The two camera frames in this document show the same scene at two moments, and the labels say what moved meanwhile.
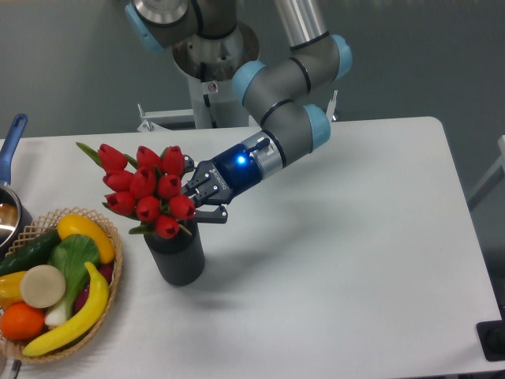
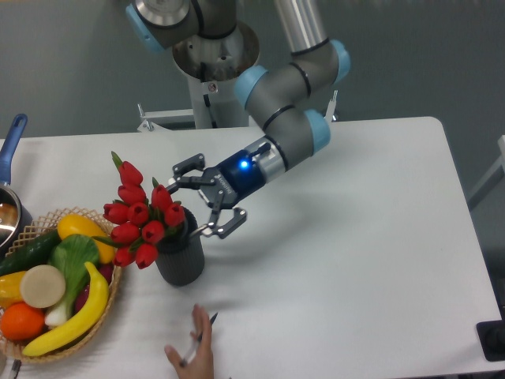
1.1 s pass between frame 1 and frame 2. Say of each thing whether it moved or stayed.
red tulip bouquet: moved
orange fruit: stayed
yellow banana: stayed
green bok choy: stayed
